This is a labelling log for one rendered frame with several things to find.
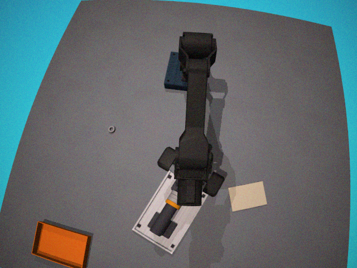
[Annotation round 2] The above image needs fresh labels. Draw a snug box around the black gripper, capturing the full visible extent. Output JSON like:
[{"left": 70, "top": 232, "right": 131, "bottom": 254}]
[{"left": 157, "top": 147, "right": 225, "bottom": 197}]

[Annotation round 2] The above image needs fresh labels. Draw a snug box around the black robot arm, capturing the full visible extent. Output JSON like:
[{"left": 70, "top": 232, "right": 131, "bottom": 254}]
[{"left": 174, "top": 32, "right": 217, "bottom": 206}]

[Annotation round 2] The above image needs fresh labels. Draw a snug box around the orange ring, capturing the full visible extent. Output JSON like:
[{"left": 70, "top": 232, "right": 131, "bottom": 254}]
[{"left": 165, "top": 199, "right": 181, "bottom": 210}]

